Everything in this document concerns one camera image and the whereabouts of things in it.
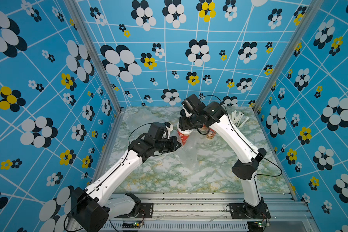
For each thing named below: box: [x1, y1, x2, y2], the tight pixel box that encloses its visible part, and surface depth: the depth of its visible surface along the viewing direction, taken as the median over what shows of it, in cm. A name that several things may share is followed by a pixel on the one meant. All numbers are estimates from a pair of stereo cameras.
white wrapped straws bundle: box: [229, 110, 250, 129], surface depth 95 cm
